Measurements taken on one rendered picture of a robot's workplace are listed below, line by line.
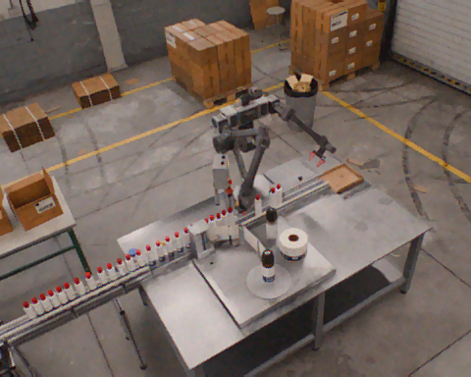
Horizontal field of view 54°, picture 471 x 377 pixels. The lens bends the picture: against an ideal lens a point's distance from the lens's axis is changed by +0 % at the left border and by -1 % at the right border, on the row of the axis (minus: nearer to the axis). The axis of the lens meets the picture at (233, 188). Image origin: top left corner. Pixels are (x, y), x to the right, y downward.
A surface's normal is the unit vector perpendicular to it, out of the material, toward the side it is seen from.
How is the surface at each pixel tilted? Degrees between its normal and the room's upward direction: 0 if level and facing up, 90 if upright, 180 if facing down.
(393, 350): 0
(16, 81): 90
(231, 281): 0
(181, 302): 0
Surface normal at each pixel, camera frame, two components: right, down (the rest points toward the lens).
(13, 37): 0.51, 0.53
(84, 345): -0.07, -0.76
